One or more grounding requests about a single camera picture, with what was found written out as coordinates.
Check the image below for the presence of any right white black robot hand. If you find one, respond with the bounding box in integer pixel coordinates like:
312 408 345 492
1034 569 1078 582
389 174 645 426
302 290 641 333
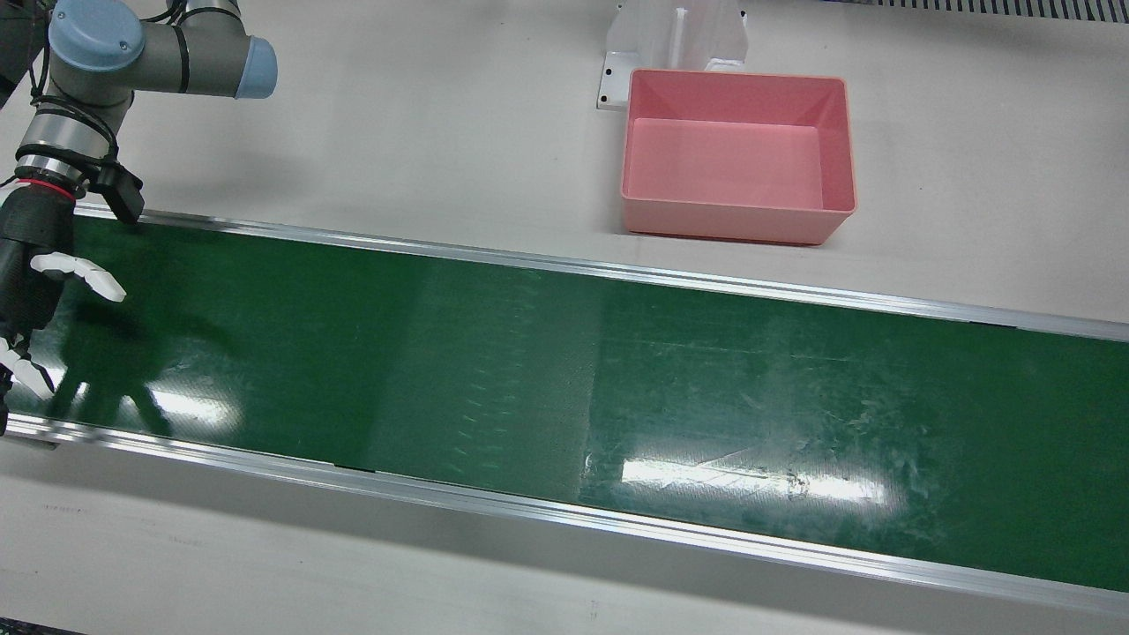
0 181 127 437

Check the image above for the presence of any pink plastic box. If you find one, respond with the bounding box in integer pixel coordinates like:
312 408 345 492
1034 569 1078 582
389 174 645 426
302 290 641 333
620 69 858 246

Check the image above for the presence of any green conveyor belt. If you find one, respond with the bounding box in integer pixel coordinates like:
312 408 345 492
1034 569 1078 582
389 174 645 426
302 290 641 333
0 205 1129 616

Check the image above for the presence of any metal vent grille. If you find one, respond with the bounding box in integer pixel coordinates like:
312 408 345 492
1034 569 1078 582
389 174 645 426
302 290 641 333
847 0 1129 23

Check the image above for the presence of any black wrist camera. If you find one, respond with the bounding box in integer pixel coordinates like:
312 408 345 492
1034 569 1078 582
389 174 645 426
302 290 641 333
93 163 145 223

